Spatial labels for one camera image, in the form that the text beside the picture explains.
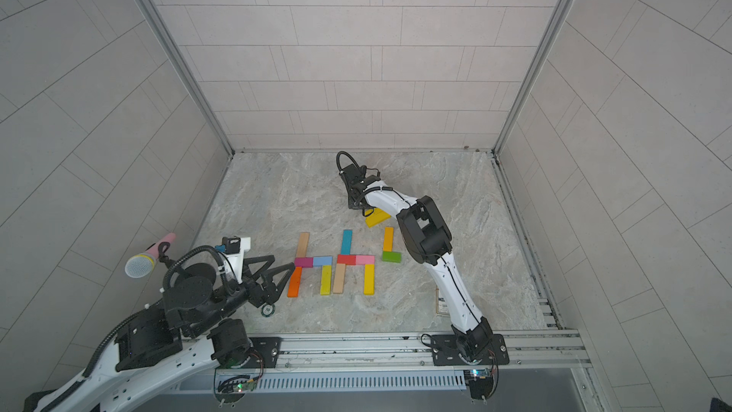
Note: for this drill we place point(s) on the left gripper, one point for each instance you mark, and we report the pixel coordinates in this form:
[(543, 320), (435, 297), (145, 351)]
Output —
[(267, 290)]

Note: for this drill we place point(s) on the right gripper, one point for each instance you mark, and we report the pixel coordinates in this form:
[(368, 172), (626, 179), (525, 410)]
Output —
[(354, 198)]

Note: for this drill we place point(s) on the yellow block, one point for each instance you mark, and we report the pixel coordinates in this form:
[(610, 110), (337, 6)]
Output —
[(326, 280), (375, 217), (369, 279)]

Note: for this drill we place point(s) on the magenta block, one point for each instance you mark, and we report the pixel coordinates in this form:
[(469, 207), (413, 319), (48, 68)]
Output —
[(304, 262)]

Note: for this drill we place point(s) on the natural wood block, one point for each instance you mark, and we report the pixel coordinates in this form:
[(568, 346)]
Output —
[(339, 280), (302, 245)]

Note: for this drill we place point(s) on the teal block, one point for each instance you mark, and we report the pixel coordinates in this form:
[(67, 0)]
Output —
[(346, 242)]

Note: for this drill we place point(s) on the light blue block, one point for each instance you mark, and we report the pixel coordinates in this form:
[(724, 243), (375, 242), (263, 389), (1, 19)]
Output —
[(322, 261)]

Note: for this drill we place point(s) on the amber orange block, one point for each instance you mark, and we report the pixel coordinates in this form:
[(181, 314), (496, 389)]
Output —
[(388, 241)]

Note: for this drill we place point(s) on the pink block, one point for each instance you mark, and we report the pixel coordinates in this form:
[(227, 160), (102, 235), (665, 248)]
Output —
[(365, 260)]

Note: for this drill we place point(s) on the red block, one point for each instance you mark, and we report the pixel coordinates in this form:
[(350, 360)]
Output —
[(346, 259)]

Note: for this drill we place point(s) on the green block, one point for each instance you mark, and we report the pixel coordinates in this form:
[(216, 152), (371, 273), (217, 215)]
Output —
[(392, 257)]

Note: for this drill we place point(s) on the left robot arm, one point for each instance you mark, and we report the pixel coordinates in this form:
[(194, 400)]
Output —
[(142, 356)]

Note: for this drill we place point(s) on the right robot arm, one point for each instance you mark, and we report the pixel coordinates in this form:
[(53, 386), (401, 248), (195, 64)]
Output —
[(428, 240)]

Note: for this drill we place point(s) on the black microphone stand base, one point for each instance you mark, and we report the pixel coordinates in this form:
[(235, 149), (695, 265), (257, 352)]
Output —
[(202, 270)]

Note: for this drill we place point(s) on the left circuit board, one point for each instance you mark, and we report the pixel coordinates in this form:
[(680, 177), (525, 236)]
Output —
[(233, 389)]

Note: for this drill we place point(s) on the circuit board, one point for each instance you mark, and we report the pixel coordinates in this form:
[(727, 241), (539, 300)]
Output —
[(481, 383), (233, 389)]

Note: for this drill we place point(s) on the right circuit board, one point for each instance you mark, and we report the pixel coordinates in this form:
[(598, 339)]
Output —
[(481, 383)]

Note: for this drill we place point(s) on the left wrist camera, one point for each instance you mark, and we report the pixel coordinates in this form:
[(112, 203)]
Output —
[(231, 245)]

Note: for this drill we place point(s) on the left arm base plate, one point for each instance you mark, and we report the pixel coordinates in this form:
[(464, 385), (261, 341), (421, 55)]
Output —
[(264, 351)]

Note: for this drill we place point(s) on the aluminium mounting rail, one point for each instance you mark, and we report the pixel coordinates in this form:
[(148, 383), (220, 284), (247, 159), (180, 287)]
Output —
[(527, 349)]

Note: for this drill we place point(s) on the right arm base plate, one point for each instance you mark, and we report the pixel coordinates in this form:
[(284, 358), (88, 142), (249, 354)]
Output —
[(451, 350)]

